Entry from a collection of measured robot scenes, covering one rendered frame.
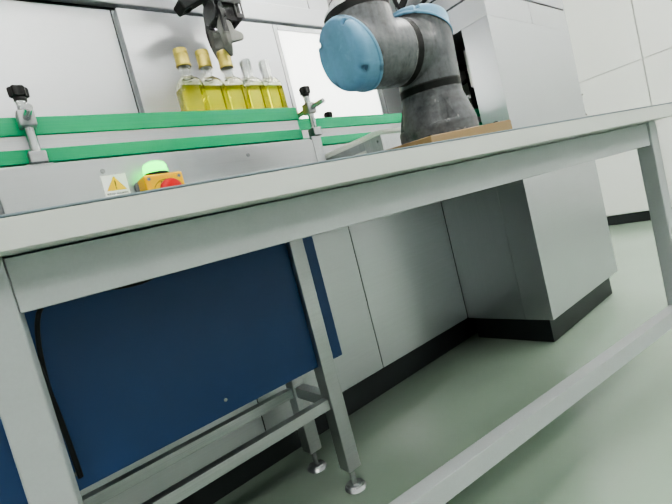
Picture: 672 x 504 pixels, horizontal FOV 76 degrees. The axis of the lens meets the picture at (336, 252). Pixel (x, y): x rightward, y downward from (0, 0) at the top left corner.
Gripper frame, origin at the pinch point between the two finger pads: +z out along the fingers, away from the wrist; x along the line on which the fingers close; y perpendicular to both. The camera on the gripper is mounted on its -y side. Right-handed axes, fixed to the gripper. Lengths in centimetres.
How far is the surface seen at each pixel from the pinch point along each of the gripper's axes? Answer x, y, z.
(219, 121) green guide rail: -13.9, -13.0, 21.4
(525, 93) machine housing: -21, 112, 19
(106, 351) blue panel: -14, -46, 61
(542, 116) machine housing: -21, 122, 29
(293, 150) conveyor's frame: -15.4, 3.3, 29.8
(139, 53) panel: 11.8, -16.9, -5.2
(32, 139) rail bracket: -16, -48, 23
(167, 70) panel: 11.9, -10.8, -1.0
